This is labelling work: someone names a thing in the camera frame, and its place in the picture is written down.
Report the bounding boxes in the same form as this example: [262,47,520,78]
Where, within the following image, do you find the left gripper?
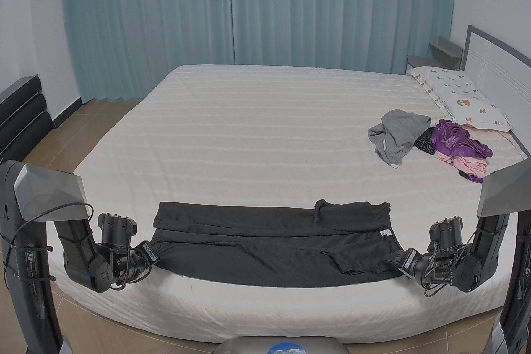
[131,241,160,275]

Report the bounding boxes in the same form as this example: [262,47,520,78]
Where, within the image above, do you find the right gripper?
[396,248,428,282]

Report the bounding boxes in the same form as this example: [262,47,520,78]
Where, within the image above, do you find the black long-sleeved top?
[147,199,405,287]

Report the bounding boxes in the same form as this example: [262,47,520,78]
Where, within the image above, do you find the bed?
[50,25,531,345]

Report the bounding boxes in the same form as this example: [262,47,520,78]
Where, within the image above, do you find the pink garment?
[433,153,488,179]

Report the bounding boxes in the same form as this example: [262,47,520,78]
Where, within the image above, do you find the black shiny garment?
[413,128,436,156]

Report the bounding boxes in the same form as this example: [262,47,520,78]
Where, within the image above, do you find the purple garment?
[429,119,493,184]

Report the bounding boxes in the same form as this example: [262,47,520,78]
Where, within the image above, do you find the grey garment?
[368,108,432,169]

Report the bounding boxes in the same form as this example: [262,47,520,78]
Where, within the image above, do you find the white printed pillow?
[407,66,512,133]

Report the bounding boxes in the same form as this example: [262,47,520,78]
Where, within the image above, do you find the black chest of drawers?
[0,74,55,155]

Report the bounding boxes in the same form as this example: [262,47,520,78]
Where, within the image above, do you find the grey bedside table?
[407,36,463,72]

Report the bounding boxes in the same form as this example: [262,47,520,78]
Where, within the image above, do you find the black cable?
[3,201,94,262]
[422,281,449,298]
[109,261,152,291]

